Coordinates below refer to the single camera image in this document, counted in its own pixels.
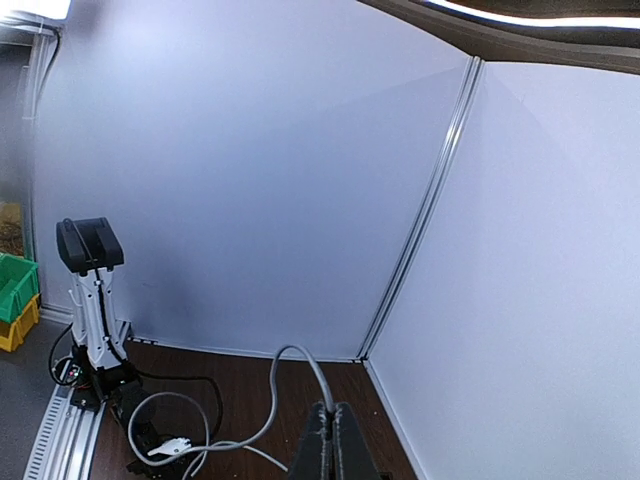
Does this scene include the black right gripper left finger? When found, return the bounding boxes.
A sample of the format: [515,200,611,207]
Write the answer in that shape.
[287,402,333,480]

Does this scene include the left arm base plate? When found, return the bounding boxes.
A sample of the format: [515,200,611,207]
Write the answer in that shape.
[70,383,104,412]

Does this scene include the aluminium left corner post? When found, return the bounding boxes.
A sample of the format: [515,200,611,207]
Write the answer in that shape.
[356,56,485,362]

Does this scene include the aluminium front rail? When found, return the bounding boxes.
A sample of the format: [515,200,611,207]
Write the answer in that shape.
[22,319,134,480]

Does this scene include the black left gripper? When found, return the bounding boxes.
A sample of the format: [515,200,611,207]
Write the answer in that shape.
[126,452,206,480]

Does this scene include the black left camera cable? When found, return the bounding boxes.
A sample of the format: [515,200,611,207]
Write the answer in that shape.
[119,369,224,446]

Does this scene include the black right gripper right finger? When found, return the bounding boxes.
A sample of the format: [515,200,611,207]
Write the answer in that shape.
[330,402,380,480]

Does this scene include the green storage bin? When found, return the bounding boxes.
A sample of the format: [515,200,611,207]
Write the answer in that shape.
[0,253,40,324]

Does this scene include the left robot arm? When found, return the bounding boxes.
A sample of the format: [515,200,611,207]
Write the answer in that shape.
[56,217,204,479]

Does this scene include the yellow storage bin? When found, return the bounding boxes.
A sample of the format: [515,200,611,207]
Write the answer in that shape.
[0,294,40,352]

